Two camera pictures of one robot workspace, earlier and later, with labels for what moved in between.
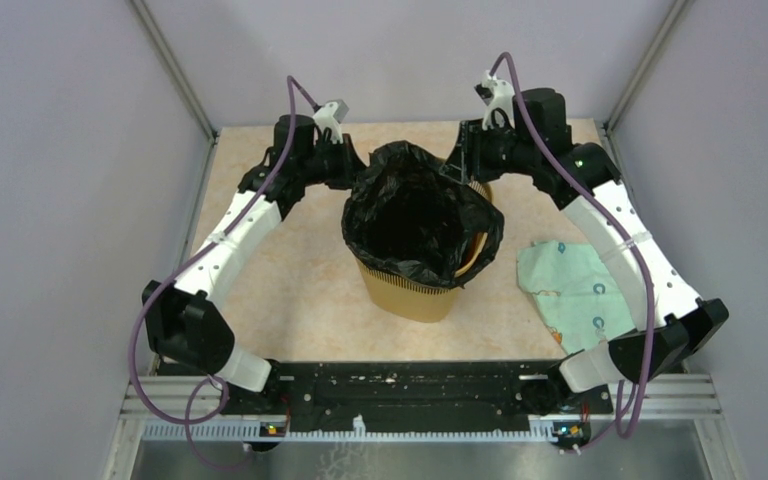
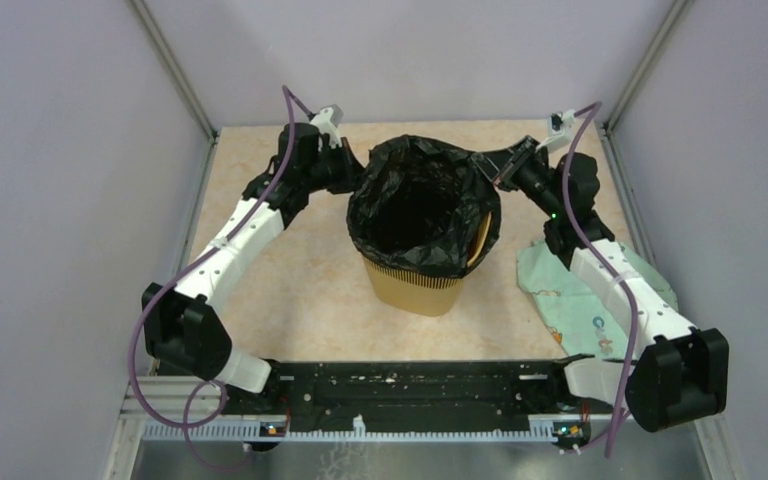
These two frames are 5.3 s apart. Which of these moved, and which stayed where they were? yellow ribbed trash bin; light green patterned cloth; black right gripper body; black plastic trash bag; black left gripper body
Moved: black right gripper body; yellow ribbed trash bin
Stayed: black left gripper body; light green patterned cloth; black plastic trash bag
